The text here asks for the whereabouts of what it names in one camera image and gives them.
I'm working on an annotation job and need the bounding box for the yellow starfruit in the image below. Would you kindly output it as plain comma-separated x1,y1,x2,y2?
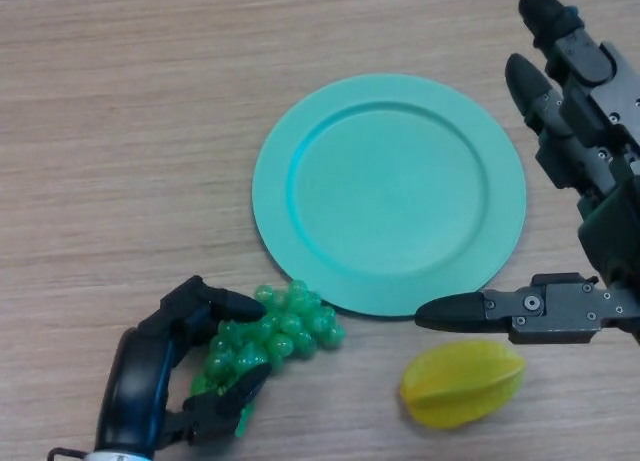
398,339,526,430

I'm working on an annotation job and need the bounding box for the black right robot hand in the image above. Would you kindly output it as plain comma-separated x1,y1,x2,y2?
414,0,640,347

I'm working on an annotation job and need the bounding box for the green grapes bunch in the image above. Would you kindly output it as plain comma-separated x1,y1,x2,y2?
189,279,346,440

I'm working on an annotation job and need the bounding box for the green round plate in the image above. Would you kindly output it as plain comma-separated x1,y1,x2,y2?
251,72,528,318

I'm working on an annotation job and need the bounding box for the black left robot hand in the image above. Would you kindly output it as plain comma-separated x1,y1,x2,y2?
94,275,274,455

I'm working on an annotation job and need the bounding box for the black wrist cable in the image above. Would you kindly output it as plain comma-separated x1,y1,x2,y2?
46,446,96,461

